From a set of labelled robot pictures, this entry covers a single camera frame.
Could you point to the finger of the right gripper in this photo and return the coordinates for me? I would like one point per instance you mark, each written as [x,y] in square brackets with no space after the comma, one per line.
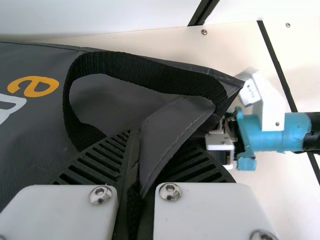
[220,143]
[218,127]

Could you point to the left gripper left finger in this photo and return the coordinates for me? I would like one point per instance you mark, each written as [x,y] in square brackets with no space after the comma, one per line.
[62,210]

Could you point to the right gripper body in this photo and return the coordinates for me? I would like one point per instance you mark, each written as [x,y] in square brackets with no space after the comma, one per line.
[272,141]

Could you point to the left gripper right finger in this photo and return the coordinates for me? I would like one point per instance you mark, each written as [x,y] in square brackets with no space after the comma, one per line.
[212,212]

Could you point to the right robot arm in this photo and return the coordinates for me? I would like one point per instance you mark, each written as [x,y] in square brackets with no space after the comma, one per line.
[313,140]

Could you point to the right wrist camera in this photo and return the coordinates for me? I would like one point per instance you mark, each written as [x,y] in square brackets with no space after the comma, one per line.
[270,110]

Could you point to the black post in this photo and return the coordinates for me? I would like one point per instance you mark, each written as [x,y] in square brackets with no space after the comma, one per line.
[202,12]

